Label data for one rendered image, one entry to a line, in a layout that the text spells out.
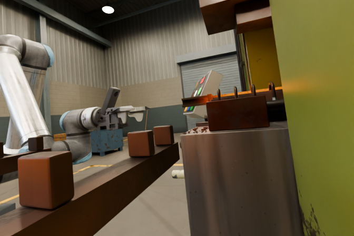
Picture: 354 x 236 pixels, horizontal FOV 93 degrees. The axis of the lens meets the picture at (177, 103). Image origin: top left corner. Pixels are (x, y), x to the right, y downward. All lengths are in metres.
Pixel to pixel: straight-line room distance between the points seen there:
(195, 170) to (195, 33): 9.35
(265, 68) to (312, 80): 0.55
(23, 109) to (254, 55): 0.91
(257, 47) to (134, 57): 10.00
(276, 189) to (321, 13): 0.28
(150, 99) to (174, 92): 1.48
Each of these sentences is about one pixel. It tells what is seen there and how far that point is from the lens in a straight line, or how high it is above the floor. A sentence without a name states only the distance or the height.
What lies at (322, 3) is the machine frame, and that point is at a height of 1.04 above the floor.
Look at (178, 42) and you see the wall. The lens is 9.69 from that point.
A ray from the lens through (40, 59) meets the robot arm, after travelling 1.12.
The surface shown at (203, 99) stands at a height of 1.00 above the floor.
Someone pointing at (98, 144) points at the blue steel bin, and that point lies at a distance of 5.52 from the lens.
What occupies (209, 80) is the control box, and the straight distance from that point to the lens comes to 1.01.
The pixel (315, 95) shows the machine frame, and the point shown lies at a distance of 0.24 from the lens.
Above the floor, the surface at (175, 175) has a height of 0.62.
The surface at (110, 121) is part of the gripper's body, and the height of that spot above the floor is 0.96.
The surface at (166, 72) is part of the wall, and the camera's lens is 9.46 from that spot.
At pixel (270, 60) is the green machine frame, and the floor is 1.14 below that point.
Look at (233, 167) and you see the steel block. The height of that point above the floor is 0.85.
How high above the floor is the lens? 0.96
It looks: 4 degrees up
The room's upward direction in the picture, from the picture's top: 6 degrees counter-clockwise
